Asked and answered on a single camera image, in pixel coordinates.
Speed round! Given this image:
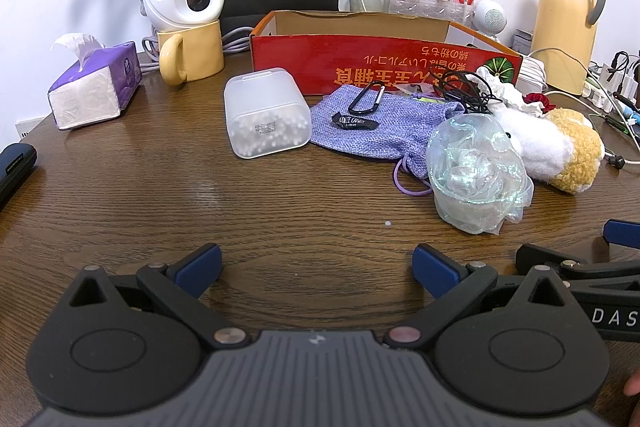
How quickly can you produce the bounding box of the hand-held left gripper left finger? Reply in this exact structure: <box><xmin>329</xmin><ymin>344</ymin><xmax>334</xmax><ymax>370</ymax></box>
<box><xmin>70</xmin><ymin>243</ymin><xmax>251</xmax><ymax>351</ymax></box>

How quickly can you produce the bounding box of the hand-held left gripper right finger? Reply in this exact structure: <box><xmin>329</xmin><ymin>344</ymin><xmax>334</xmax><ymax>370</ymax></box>
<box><xmin>385</xmin><ymin>243</ymin><xmax>576</xmax><ymax>351</ymax></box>

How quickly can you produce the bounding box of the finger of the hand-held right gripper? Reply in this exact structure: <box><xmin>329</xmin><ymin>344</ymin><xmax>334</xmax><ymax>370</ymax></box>
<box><xmin>602</xmin><ymin>219</ymin><xmax>640</xmax><ymax>251</ymax></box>
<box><xmin>515</xmin><ymin>243</ymin><xmax>640</xmax><ymax>290</ymax></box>

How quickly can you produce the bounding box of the iridescent plastic bag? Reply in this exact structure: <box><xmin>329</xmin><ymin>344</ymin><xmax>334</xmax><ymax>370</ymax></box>
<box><xmin>426</xmin><ymin>114</ymin><xmax>535</xmax><ymax>236</ymax></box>

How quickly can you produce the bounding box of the white and yellow plush toy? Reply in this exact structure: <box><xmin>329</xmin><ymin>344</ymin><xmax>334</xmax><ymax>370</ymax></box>
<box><xmin>492</xmin><ymin>107</ymin><xmax>604</xmax><ymax>194</ymax></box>

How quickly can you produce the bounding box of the purple fabric drawstring pouch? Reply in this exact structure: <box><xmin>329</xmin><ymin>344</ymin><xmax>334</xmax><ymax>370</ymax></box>
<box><xmin>310</xmin><ymin>86</ymin><xmax>466</xmax><ymax>196</ymax></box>

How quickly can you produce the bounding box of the frosted cotton swab box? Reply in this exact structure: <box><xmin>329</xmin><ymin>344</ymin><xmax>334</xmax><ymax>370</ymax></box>
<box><xmin>223</xmin><ymin>67</ymin><xmax>313</xmax><ymax>159</ymax></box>

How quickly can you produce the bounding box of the black earphone cable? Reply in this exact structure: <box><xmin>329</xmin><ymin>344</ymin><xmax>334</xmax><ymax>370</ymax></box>
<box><xmin>439</xmin><ymin>71</ymin><xmax>507</xmax><ymax>116</ymax></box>

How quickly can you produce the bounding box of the orange cardboard box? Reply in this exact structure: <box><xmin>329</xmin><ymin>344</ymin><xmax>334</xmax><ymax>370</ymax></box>
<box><xmin>249</xmin><ymin>10</ymin><xmax>524</xmax><ymax>100</ymax></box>

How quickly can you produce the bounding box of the white power strip with chargers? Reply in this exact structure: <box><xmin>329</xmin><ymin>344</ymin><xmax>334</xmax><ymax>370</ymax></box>
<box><xmin>581</xmin><ymin>51</ymin><xmax>640</xmax><ymax>114</ymax></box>

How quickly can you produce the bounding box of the red scrunchie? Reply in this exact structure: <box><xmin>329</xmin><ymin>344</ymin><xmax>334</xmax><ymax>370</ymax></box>
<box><xmin>522</xmin><ymin>92</ymin><xmax>557</xmax><ymax>112</ymax></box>

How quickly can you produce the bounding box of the black candy wrapper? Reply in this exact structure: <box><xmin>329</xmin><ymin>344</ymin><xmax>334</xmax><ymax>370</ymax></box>
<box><xmin>331</xmin><ymin>112</ymin><xmax>377</xmax><ymax>134</ymax></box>

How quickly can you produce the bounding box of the black carabiner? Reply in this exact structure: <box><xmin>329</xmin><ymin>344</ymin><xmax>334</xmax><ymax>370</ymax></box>
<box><xmin>348</xmin><ymin>83</ymin><xmax>387</xmax><ymax>116</ymax></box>

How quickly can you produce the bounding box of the white crumpled wrapper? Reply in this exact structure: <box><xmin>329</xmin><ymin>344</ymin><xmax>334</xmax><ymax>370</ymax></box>
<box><xmin>475</xmin><ymin>66</ymin><xmax>524</xmax><ymax>108</ymax></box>

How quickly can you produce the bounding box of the white power adapter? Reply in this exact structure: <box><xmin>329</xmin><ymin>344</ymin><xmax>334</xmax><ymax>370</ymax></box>
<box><xmin>515</xmin><ymin>48</ymin><xmax>552</xmax><ymax>90</ymax></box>

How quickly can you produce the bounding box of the dark glasses case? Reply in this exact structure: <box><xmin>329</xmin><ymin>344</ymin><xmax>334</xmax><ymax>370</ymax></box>
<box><xmin>0</xmin><ymin>143</ymin><xmax>39</xmax><ymax>208</ymax></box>

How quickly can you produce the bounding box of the purple tissue box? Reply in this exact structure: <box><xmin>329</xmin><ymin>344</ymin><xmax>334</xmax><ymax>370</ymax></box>
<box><xmin>47</xmin><ymin>33</ymin><xmax>144</xmax><ymax>130</ymax></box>

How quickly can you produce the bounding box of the yellow mug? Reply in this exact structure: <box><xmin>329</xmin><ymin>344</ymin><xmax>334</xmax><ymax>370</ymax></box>
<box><xmin>157</xmin><ymin>19</ymin><xmax>225</xmax><ymax>87</ymax></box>

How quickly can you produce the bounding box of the small grey box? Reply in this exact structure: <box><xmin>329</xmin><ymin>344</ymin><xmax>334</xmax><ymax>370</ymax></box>
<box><xmin>511</xmin><ymin>28</ymin><xmax>535</xmax><ymax>53</ymax></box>

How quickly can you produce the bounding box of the yellow thermos jug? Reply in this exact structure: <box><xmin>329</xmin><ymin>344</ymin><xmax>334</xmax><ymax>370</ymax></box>
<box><xmin>531</xmin><ymin>0</ymin><xmax>609</xmax><ymax>97</ymax></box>

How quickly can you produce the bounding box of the white round robot speaker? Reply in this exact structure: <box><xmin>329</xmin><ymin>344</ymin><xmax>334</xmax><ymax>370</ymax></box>
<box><xmin>472</xmin><ymin>0</ymin><xmax>509</xmax><ymax>44</ymax></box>

